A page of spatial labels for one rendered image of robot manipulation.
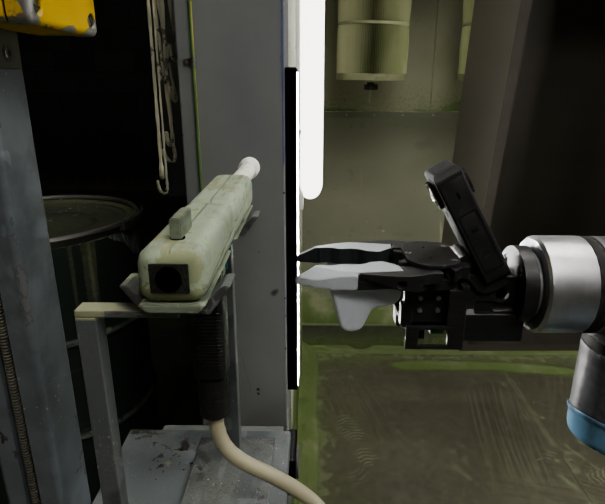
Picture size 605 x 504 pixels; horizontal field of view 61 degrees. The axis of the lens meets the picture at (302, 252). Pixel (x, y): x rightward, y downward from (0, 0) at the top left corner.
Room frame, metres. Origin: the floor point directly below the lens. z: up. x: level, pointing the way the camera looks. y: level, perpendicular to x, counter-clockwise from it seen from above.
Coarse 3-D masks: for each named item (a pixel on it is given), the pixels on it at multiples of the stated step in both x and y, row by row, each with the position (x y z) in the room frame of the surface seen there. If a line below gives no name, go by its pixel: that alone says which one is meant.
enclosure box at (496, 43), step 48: (480, 0) 1.53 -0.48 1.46; (528, 0) 1.24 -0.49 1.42; (576, 0) 1.58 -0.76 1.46; (480, 48) 1.49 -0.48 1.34; (528, 48) 1.61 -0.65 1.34; (576, 48) 1.61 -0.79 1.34; (480, 96) 1.45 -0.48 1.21; (528, 96) 1.63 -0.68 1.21; (576, 96) 1.63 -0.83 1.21; (480, 144) 1.41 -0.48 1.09; (528, 144) 1.66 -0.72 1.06; (576, 144) 1.66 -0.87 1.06; (480, 192) 1.38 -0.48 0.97; (528, 192) 1.70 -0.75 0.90; (576, 192) 1.70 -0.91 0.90; (528, 336) 1.50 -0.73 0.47; (576, 336) 1.50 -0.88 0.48
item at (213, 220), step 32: (256, 160) 0.81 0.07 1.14; (224, 192) 0.52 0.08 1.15; (192, 224) 0.40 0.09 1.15; (224, 224) 0.43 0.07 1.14; (160, 256) 0.33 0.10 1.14; (192, 256) 0.33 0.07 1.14; (224, 256) 0.44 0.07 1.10; (192, 288) 0.33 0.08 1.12; (192, 320) 0.43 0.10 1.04; (224, 320) 0.44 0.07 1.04; (192, 352) 0.44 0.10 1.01; (224, 352) 0.44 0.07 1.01; (224, 384) 0.44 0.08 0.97; (224, 416) 0.44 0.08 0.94
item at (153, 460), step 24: (144, 432) 0.60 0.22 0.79; (168, 432) 0.60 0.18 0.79; (192, 432) 0.60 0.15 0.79; (264, 432) 0.60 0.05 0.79; (288, 432) 0.60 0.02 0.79; (144, 456) 0.56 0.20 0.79; (168, 456) 0.56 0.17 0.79; (192, 456) 0.56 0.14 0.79; (288, 456) 0.56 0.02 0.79; (144, 480) 0.51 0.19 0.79; (168, 480) 0.51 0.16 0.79
